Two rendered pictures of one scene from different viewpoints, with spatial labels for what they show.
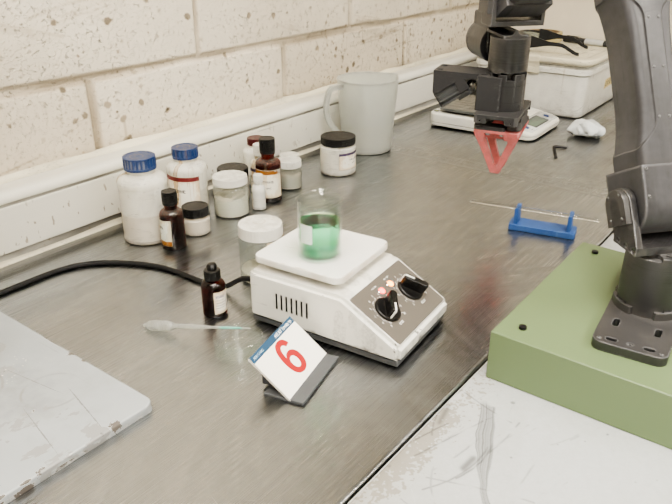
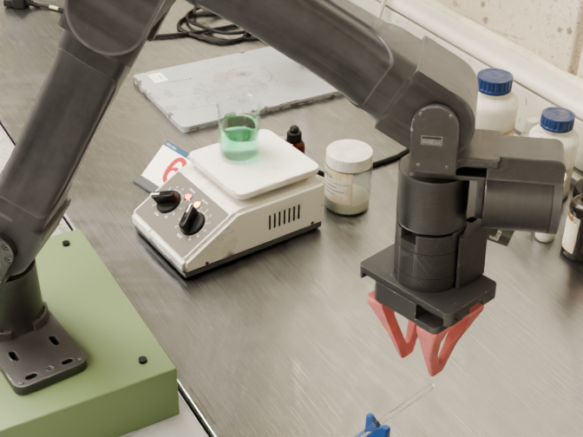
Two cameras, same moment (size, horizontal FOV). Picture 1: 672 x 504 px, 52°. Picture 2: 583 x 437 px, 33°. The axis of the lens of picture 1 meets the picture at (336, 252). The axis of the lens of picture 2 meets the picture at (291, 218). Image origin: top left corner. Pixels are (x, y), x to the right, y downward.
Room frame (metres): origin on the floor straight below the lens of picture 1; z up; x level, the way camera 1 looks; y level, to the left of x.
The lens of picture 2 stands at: (1.17, -0.91, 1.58)
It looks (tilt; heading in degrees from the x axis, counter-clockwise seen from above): 33 degrees down; 112
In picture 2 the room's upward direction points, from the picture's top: 1 degrees clockwise
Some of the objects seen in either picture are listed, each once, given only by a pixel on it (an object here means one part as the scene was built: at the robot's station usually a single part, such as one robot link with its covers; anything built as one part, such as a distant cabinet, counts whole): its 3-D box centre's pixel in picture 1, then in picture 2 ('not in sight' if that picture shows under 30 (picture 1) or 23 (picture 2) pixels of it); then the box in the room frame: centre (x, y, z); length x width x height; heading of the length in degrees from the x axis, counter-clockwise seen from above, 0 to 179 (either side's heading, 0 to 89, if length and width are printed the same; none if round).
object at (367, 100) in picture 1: (361, 114); not in sight; (1.42, -0.05, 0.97); 0.18 x 0.13 x 0.15; 124
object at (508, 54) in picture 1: (507, 51); (440, 192); (1.03, -0.25, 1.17); 0.07 x 0.06 x 0.07; 12
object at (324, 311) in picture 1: (341, 288); (235, 199); (0.72, -0.01, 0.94); 0.22 x 0.13 x 0.08; 58
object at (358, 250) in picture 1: (322, 250); (253, 162); (0.74, 0.02, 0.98); 0.12 x 0.12 x 0.01; 58
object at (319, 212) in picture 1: (320, 225); (240, 128); (0.72, 0.02, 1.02); 0.06 x 0.05 x 0.08; 171
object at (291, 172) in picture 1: (289, 173); not in sight; (1.19, 0.08, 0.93); 0.05 x 0.05 x 0.05
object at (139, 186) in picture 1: (143, 196); (488, 118); (0.96, 0.29, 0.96); 0.07 x 0.07 x 0.13
